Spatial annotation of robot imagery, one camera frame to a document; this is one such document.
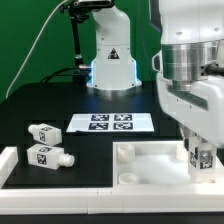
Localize white square table top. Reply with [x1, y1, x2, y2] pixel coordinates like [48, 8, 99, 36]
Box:
[111, 139, 224, 188]

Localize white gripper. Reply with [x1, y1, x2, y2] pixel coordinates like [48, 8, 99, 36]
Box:
[156, 74, 224, 151]

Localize black cables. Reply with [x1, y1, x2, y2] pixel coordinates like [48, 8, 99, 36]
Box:
[39, 66, 91, 84]

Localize paper sheet with tags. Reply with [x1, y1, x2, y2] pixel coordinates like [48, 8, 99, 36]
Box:
[67, 113, 154, 133]

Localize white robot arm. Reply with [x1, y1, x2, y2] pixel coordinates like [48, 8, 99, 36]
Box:
[72, 0, 224, 148]

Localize white cable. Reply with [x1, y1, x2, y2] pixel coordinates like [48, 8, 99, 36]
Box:
[4, 0, 71, 100]

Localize black camera stand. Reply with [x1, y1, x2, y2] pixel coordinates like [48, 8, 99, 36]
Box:
[59, 0, 91, 83]

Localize white U-shaped fence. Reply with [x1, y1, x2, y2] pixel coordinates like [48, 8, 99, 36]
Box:
[0, 147, 224, 215]

